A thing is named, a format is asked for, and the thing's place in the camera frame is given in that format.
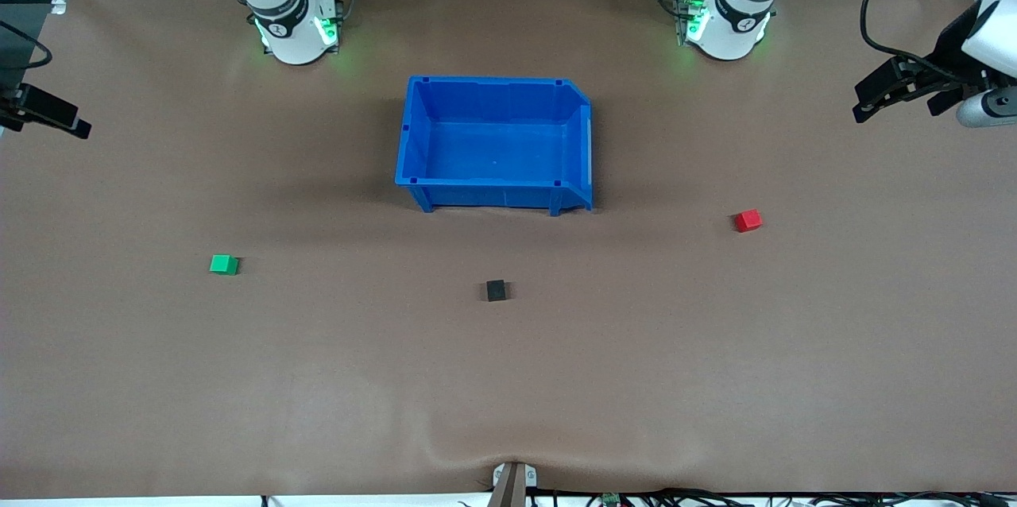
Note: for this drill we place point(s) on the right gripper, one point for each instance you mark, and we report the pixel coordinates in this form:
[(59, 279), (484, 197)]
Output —
[(17, 102)]

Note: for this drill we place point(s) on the blue plastic storage bin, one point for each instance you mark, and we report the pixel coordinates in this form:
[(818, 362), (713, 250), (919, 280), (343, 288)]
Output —
[(496, 145)]

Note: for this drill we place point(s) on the green cube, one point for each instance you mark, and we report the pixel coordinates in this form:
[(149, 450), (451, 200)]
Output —
[(223, 264)]

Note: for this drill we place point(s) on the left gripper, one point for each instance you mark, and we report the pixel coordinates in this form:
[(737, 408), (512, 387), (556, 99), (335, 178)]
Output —
[(950, 54)]

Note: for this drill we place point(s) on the metal table clamp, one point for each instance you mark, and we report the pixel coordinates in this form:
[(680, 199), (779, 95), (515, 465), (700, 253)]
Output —
[(514, 483)]

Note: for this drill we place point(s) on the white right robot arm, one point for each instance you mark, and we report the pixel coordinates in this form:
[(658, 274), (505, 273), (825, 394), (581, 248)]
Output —
[(288, 38)]

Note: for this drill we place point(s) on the red cube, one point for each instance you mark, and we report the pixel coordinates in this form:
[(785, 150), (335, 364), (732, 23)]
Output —
[(747, 220)]

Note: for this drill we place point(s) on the black cube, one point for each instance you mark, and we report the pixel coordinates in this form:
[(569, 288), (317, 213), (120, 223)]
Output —
[(496, 290)]

